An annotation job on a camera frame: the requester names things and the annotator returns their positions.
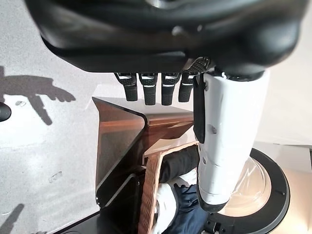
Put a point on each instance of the white garment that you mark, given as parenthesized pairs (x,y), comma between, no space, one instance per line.
(165,195)

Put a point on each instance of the round glass washer door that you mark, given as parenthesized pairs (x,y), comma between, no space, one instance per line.
(275,185)

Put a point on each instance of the beige and white cabinet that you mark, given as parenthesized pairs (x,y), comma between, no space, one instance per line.
(302,200)

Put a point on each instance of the navy blue garment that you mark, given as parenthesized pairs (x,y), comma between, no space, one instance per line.
(187,214)

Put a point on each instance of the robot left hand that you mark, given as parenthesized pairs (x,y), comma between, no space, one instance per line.
(146,36)

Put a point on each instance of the wicker laundry basket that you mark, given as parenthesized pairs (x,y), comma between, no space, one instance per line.
(150,190)

